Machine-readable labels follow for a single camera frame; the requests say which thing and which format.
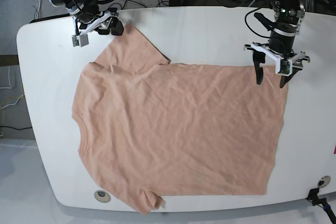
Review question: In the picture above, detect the black clamp with cable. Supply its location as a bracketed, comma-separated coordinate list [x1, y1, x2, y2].
[306, 188, 336, 224]

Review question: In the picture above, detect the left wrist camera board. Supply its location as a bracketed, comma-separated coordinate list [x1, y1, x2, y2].
[275, 59, 292, 77]

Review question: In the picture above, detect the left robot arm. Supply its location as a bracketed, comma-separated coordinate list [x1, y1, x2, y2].
[244, 0, 310, 88]

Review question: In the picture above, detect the right table cable grommet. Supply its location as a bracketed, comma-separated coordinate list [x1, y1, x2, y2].
[318, 176, 331, 188]

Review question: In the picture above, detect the peach pink T-shirt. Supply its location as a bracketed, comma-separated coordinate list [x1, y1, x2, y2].
[72, 24, 287, 214]

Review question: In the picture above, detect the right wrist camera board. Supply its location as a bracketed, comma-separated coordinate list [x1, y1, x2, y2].
[71, 34, 89, 47]

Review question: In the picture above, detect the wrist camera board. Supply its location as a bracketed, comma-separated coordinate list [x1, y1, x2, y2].
[71, 34, 89, 47]
[275, 59, 292, 77]

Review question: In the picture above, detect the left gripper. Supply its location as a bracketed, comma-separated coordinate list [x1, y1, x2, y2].
[244, 26, 311, 88]

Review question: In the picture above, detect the left table cable grommet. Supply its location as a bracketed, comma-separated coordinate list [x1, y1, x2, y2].
[94, 190, 111, 203]

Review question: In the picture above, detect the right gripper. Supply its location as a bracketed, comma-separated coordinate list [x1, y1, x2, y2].
[70, 6, 124, 36]

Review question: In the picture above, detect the table cable grommet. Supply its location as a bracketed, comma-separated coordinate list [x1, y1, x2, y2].
[94, 190, 111, 203]
[318, 176, 331, 188]

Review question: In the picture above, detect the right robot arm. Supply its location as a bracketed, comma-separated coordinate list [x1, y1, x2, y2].
[49, 0, 124, 46]

